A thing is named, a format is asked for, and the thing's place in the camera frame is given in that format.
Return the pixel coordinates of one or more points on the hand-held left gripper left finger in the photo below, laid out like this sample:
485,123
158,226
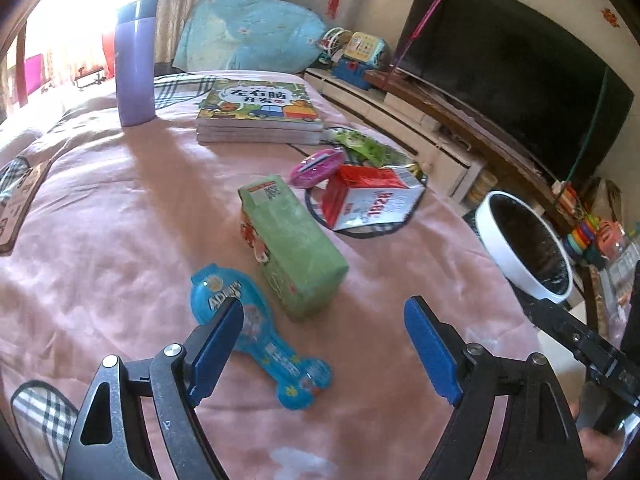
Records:
215,355

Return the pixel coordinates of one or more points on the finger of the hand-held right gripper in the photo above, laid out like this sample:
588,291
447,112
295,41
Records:
570,332

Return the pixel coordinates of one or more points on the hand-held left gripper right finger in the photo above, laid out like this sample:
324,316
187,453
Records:
431,355

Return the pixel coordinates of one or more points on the blue plastic toy package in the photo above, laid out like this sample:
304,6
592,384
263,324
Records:
280,360

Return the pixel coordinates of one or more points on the white bin with black liner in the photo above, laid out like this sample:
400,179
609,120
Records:
487,240

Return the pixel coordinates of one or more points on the person's right hand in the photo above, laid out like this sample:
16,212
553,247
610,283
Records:
600,452

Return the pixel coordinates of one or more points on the orange plastic toy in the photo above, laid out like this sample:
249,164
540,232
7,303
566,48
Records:
611,237

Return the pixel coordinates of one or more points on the green carton box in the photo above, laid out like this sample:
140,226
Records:
290,250

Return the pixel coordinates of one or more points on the pink blanket with plaid patches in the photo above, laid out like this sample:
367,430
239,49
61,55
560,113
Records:
125,260

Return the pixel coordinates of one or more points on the colourful xylophone toy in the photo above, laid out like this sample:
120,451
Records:
565,197

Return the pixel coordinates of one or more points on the red milk carton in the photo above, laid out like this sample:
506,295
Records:
370,195

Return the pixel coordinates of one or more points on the green snack bag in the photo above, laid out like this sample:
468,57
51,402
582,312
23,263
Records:
367,147

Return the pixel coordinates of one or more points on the television cabinet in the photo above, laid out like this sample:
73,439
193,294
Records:
400,115

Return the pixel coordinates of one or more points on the green cover picture book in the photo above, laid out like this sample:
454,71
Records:
257,102

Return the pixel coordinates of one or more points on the black television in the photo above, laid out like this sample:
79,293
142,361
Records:
510,70

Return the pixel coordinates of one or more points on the blue toy truck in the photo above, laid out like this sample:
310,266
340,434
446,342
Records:
352,72

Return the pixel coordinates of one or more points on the purple thermos bottle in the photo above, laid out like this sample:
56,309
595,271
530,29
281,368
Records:
135,70

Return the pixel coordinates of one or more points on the teal cube toy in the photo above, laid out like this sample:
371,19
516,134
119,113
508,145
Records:
365,47

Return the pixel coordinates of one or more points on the red chair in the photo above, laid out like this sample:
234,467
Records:
109,52

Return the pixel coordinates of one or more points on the teal quilt bundle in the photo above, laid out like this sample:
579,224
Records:
250,35

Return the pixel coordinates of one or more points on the white red ball toy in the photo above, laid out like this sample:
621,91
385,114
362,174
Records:
334,45

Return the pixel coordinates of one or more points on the magenta chair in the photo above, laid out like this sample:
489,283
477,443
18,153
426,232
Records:
34,75

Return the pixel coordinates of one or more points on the pink stick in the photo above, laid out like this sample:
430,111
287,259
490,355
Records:
425,20

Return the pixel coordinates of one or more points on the sheer patterned curtain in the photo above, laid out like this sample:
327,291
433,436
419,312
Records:
75,25

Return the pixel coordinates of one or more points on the small red wall sticker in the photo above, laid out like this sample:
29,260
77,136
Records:
610,17

